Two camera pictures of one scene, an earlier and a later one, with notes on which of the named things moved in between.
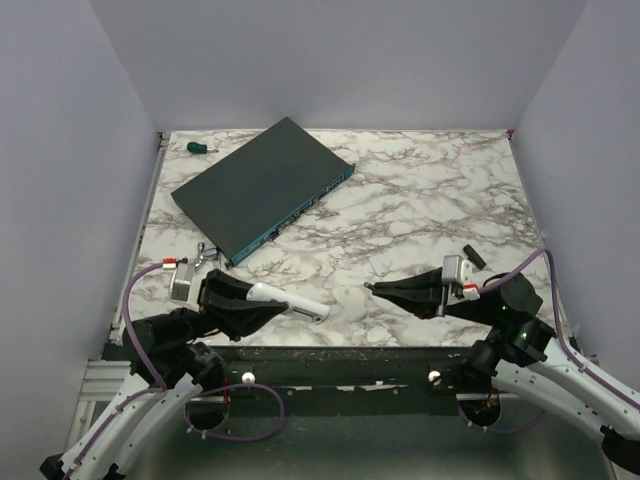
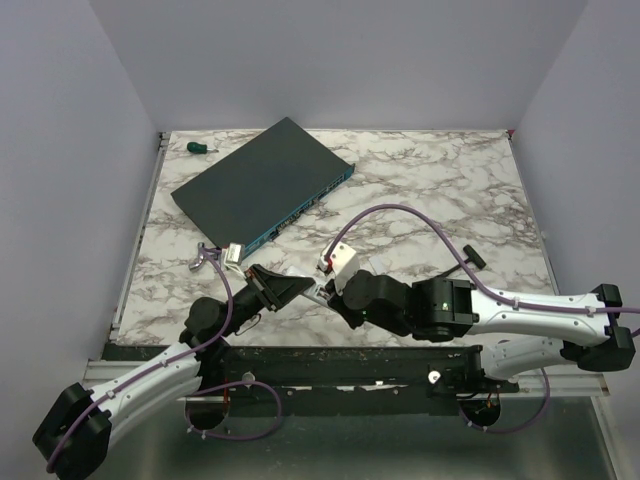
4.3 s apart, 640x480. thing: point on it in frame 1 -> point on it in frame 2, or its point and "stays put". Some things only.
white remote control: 304,307 -> 319,290
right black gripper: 417,292 -> 338,304
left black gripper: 238,315 -> 274,290
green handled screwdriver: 195,147 stays put
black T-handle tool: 474,257 stays put
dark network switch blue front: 258,187 stays put
